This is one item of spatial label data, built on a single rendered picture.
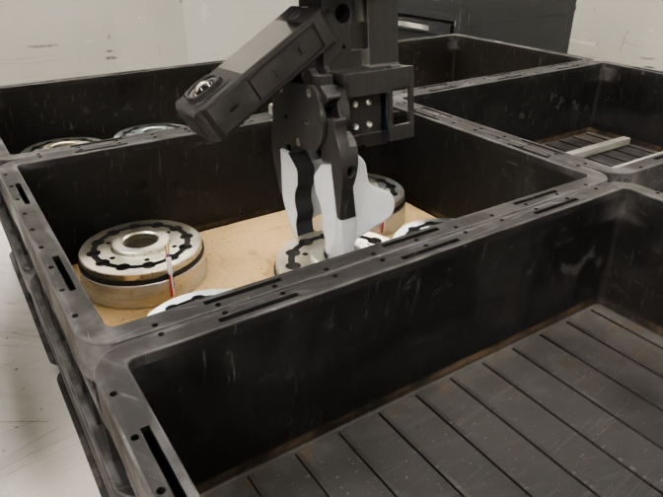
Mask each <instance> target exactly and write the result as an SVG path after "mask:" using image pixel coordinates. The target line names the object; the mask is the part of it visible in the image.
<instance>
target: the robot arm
mask: <svg viewBox="0 0 663 497"><path fill-rule="evenodd" d="M403 87H407V122H405V123H400V112H399V111H398V110H393V89H397V88H403ZM271 98H272V131H271V141H272V153H273V159H274V164H275V169H276V174H277V179H278V184H279V189H280V192H281V193H282V196H283V202H284V206H285V210H286V213H287V216H288V219H289V222H290V225H291V228H292V231H293V234H294V238H297V237H299V236H302V235H305V234H308V233H312V232H314V229H313V221H312V220H313V218H315V217H316V216H318V215H319V214H321V213H322V230H323V233H324V237H325V250H326V259H329V258H332V257H335V256H338V255H341V254H344V253H347V252H351V251H354V244H355V242H356V240H357V239H358V238H360V237H361V236H363V235H364V234H366V233H368V232H369V231H371V230H372V229H374V228H375V227H377V226H378V225H380V224H382V223H383V222H385V221H386V220H388V219H389V218H390V217H391V216H392V214H393V212H394V209H395V201H394V197H393V195H392V194H391V193H390V192H389V191H388V190H385V189H382V188H379V187H375V186H373V185H371V183H370V182H369V180H368V175H367V169H366V164H365V162H364V160H363V159H362V158H361V157H360V156H359V155H358V148H357V146H359V147H363V148H367V147H371V146H376V145H381V144H386V141H390V142H391V141H396V140H401V139H405V138H409V137H414V108H413V65H401V64H400V63H399V32H398V0H299V6H290V7H289V8H288V9H287V10H285V11H284V12H283V13H282V14H281V15H279V16H278V17H277V18H276V19H275V20H273V21H272V22H271V23H270V24H269V25H267V26H266V27H265V28H264V29H263V30H261V31H260V32H259V33H258V34H257V35H255V36H254V37H253V38H252V39H250V40H249V41H248V42H247V43H246V44H244V45H243V46H242V47H241V48H240V49H238V50H237V51H236V52H235V53H234V54H232V55H231V56H230V57H229V58H228V59H226V60H225V61H224V62H223V63H222V64H220V65H219V66H218V67H217V68H216V69H214V70H213V71H212V72H211V73H210V74H208V75H205V76H203V78H201V79H200V80H198V81H197V82H196V83H194V84H193V85H192V86H191V87H190V88H189V89H188V90H187V91H185V93H184V95H183V96H182V97H181V98H180V99H178V100H177V101H176V110H177V112H178V113H179V115H180V116H181V117H182V118H183V120H184V121H185V123H186V124H187V125H188V126H189V128H190V129H191V130H192V131H193V132H194V133H196V134H198V135H200V136H202V137H204V138H206V139H208V140H210V141H213V142H221V141H222V140H223V139H225V138H226V137H227V136H228V135H229V134H230V133H232V132H233V131H235V130H236V129H237V128H238V127H239V126H240V125H241V124H242V123H243V122H244V121H246V119H248V118H249V117H250V116H251V115H252V114H253V113H255V112H256V111H257V110H258V109H259V108H260V107H262V106H263V105H264V104H265V103H266V102H267V101H269V100H270V99H271ZM399 123H400V124H399Z"/></svg>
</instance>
